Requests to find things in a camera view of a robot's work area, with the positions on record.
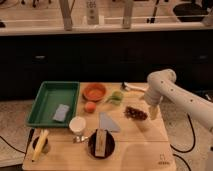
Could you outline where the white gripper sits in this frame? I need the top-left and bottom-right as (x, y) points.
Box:
(144, 87), (163, 120)

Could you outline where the dark red grape bunch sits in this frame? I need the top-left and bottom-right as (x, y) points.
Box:
(124, 106), (148, 120)

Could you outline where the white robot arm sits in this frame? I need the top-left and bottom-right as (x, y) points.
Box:
(144, 69), (213, 134)

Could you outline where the blue triangular cloth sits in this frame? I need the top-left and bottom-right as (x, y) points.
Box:
(99, 112), (120, 132)

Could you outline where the black plate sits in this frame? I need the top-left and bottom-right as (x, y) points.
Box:
(88, 129), (115, 159)

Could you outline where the wooden block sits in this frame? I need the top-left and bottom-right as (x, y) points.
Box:
(95, 129), (107, 157)

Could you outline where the orange bowl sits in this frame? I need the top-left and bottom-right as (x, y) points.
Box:
(83, 83), (106, 102)

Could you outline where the orange fruit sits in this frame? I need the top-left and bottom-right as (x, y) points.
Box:
(84, 101), (96, 113)

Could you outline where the white cup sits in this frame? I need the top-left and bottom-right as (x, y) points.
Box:
(69, 116), (86, 135)

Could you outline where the metal clip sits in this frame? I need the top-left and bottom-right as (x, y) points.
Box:
(73, 136), (89, 143)

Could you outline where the blue sponge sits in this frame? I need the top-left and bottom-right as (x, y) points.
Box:
(53, 104), (70, 122)

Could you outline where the green plastic tray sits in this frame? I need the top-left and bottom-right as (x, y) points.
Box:
(26, 81), (80, 128)

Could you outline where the yellow banana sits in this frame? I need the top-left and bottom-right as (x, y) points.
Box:
(32, 129), (49, 162)

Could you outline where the small dark bowl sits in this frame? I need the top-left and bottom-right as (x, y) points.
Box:
(32, 137), (50, 154)

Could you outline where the black cable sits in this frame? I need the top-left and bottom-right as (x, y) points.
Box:
(170, 113), (198, 171)
(0, 128), (35, 156)

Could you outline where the black cable left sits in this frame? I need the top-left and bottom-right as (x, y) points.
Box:
(0, 128), (35, 156)

